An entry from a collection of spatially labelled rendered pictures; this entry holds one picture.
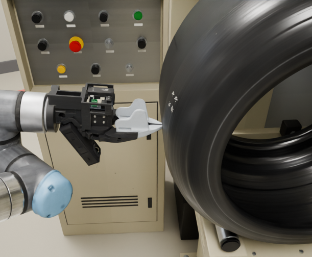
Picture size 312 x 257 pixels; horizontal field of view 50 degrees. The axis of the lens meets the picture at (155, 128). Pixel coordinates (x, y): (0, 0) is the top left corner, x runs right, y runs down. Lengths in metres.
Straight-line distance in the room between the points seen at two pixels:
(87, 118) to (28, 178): 0.14
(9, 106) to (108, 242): 1.37
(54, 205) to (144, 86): 0.83
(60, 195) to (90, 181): 1.04
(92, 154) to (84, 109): 0.12
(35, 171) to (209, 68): 0.33
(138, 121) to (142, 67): 0.72
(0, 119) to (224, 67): 0.39
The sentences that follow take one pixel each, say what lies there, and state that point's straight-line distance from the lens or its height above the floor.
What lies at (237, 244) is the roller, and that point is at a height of 0.91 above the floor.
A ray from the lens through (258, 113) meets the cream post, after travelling 1.03.
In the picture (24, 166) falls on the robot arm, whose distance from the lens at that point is 0.62.
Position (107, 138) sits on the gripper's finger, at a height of 1.17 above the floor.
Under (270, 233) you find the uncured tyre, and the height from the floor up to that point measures 0.98.
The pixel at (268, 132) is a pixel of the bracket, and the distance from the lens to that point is 1.05.
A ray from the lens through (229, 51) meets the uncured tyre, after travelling 0.49.
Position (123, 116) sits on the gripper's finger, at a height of 1.18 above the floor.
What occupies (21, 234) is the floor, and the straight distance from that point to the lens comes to 2.05.
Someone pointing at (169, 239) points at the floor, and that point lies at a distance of 1.90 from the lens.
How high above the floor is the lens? 1.55
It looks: 36 degrees down
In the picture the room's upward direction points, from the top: straight up
